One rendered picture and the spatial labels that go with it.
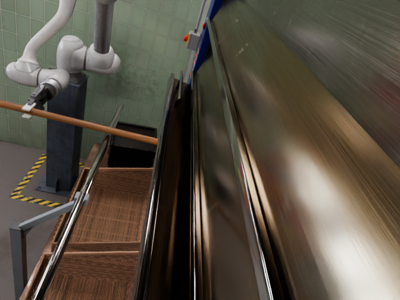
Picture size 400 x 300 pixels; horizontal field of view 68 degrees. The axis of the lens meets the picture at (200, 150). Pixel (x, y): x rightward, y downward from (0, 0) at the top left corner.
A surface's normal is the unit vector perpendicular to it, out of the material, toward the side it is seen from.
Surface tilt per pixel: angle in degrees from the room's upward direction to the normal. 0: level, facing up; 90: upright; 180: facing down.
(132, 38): 90
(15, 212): 0
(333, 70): 90
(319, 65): 90
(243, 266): 70
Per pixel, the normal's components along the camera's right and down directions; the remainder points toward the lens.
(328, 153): -0.80, -0.48
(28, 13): 0.02, 0.58
